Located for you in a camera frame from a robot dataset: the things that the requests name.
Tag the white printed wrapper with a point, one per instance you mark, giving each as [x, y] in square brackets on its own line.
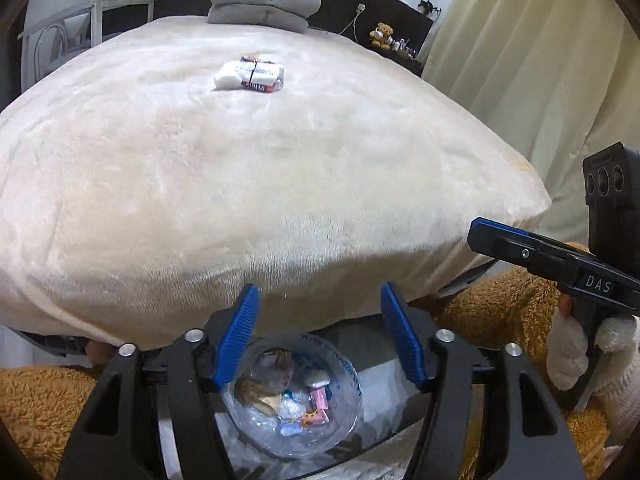
[265, 77]

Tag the cream curtain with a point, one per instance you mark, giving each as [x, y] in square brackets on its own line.
[525, 60]

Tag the clear plastic trash bag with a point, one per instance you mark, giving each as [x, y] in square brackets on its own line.
[300, 440]

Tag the person's right hand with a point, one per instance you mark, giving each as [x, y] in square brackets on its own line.
[565, 355]

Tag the brown snack wrapper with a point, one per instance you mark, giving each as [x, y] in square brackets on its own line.
[270, 375]

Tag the white desk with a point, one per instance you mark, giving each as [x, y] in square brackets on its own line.
[120, 0]

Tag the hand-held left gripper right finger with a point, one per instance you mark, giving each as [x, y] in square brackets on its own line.
[402, 340]

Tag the small pink wrapper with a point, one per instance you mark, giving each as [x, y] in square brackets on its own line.
[319, 399]

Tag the grey pillows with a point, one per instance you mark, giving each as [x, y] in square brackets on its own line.
[265, 2]

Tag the beige fleece blanket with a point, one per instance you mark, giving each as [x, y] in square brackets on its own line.
[250, 185]

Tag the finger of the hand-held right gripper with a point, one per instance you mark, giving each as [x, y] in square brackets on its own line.
[510, 247]

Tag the brown teddy bear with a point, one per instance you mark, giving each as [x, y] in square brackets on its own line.
[381, 35]

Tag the black figurine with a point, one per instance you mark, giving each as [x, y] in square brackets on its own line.
[429, 6]

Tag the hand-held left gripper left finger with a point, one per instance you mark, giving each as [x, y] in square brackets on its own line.
[237, 340]

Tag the white chair grey cushion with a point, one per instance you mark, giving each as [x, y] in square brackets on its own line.
[55, 45]

